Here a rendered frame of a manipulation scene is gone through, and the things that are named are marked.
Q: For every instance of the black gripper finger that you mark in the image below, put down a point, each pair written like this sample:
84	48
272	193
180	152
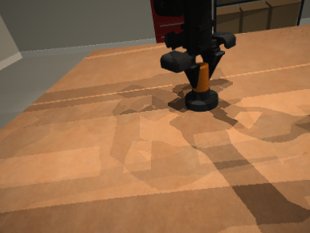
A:
192	74
212	60

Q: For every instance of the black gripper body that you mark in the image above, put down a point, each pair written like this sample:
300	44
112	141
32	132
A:
199	39

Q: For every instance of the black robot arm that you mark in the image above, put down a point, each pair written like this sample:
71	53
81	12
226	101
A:
191	9

